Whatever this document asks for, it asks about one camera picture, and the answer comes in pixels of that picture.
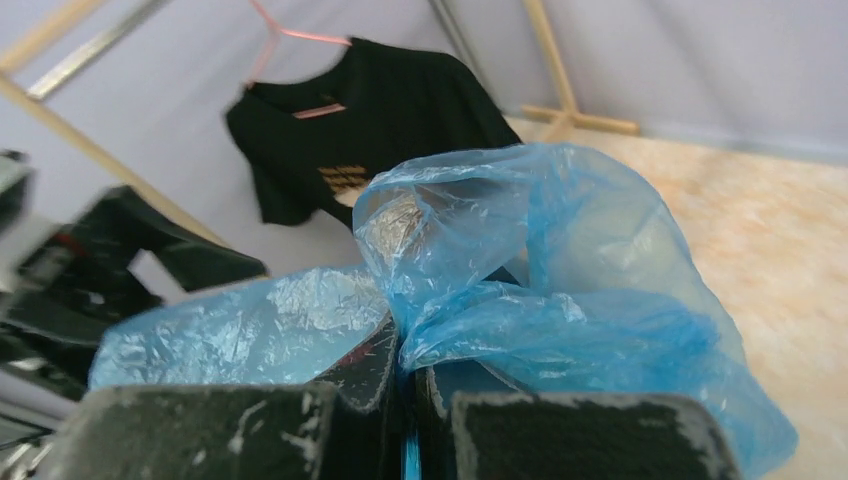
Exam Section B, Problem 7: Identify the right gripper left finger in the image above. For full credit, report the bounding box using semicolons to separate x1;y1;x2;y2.
36;320;401;479

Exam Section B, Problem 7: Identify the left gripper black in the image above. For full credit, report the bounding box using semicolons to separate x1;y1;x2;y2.
1;149;268;398

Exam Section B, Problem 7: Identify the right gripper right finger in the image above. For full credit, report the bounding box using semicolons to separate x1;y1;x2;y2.
413;361;741;479

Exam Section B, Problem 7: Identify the blue plastic trash bag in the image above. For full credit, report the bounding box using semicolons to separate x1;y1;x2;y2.
88;144;799;479

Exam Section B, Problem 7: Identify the pink clothes hanger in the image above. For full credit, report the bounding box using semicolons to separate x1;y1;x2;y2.
242;1;352;119

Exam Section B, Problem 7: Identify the black printed t-shirt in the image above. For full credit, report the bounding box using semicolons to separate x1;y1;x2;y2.
225;38;519;226

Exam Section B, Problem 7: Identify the wooden clothes rack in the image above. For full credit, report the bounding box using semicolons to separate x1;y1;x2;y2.
0;0;641;280

